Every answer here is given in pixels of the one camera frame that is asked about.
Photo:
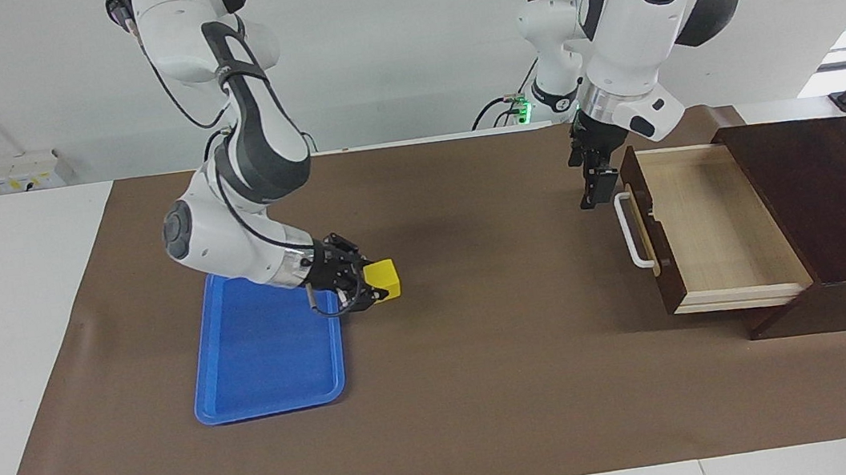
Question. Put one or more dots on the blue plastic tray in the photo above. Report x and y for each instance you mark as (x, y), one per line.
(260, 354)

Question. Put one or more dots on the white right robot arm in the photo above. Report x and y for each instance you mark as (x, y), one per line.
(258, 145)

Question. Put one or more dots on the wooden drawer with dark front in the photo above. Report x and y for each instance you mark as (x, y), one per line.
(720, 225)

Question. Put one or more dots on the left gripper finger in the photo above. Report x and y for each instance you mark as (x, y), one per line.
(589, 186)
(607, 181)

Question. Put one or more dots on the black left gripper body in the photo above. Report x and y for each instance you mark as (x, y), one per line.
(596, 145)

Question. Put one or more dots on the brown paper table mat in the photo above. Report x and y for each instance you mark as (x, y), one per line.
(486, 359)

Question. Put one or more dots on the white wall socket box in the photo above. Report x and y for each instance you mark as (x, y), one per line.
(20, 175)

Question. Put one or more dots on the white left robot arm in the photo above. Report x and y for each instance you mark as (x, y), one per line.
(633, 42)

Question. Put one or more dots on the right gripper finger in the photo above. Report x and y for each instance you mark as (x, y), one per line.
(360, 260)
(368, 297)

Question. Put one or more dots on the yellow cube block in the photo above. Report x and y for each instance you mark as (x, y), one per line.
(386, 278)

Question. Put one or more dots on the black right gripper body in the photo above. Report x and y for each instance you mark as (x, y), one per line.
(330, 273)

